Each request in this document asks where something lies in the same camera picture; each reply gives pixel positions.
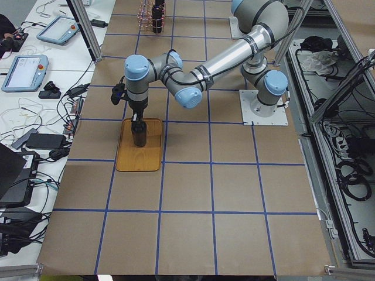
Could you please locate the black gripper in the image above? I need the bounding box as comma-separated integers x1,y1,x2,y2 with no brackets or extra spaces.
130,102,148,122

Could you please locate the dark wine bottle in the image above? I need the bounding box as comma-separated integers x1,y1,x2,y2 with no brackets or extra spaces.
151,0,165,34
131,121,147,147

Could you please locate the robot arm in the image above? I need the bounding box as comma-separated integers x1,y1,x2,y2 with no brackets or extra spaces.
124,1,289,125

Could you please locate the wooden serving tray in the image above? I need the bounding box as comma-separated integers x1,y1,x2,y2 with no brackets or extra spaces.
115,118,163,172

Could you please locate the black power adapter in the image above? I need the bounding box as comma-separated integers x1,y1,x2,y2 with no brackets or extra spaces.
26,133,66,149

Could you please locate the teach pendant far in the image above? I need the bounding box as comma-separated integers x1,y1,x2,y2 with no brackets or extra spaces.
36,16,80,46

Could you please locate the teach pendant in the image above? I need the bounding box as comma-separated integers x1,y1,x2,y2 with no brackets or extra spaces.
1,54,49,92
36,16,80,46

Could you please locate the teach pendant near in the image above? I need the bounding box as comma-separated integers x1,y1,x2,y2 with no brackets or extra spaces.
1,54,49,92

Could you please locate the black laptop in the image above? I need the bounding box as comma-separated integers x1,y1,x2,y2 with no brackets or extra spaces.
1,144,39,208

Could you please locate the metal equipment rack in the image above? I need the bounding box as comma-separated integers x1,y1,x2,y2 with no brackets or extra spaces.
277,1,374,270

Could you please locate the copper wire bottle basket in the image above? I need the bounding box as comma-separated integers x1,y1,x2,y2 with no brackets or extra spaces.
137,0,166,34

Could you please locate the aluminium frame post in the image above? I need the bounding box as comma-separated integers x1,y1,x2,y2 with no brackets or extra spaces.
66,0,102,63

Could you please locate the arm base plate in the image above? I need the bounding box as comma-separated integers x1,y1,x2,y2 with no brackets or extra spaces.
229,16,244,39
239,90,289,126

